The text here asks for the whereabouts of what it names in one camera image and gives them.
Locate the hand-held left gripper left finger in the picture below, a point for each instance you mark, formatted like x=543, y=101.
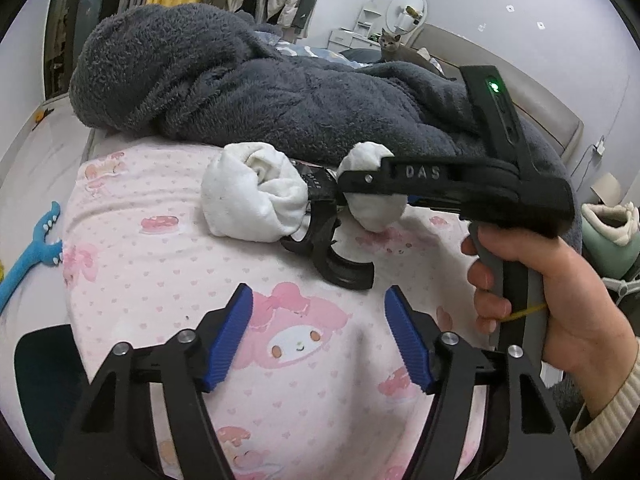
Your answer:
x=227, y=340

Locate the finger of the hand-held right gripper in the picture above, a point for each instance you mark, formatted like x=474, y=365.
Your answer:
x=440, y=204
x=425, y=175

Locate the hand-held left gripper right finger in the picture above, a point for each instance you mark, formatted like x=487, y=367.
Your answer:
x=407, y=345

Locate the small white sock roll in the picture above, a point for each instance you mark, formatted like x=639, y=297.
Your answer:
x=375, y=212

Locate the large white sock roll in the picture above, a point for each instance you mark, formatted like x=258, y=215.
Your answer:
x=240, y=195

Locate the dark teal trash bin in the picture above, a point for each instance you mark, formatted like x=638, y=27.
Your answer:
x=45, y=370

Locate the person's right forearm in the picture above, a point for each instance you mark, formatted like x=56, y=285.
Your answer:
x=610, y=420

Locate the person's right hand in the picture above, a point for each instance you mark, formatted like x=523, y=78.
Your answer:
x=575, y=310

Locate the beige bed headboard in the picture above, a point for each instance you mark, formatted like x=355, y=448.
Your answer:
x=550, y=110

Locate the pink printed blanket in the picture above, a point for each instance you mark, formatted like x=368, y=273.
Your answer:
x=175, y=260

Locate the green fluffy slipper boot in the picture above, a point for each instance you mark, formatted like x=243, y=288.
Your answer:
x=607, y=240

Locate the dark teal pillow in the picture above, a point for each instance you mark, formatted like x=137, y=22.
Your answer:
x=362, y=55

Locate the grey cat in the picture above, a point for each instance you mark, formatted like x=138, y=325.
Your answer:
x=387, y=42

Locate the white vanity table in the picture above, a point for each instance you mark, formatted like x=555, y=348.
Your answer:
x=355, y=32

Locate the round white mirror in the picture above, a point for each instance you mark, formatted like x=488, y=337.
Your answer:
x=407, y=10

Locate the blue patterned duvet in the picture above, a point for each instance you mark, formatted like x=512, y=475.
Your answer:
x=310, y=52

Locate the grey hanging garment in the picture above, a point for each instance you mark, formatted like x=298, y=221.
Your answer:
x=310, y=7

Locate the blue fork-shaped toy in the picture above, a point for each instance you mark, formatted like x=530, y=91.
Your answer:
x=30, y=260

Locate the grey fluffy blanket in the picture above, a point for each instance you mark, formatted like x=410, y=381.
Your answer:
x=225, y=75

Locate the small orange floor object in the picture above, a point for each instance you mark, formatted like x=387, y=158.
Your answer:
x=42, y=116

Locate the dark glass balcony door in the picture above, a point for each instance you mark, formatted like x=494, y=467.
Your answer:
x=75, y=20

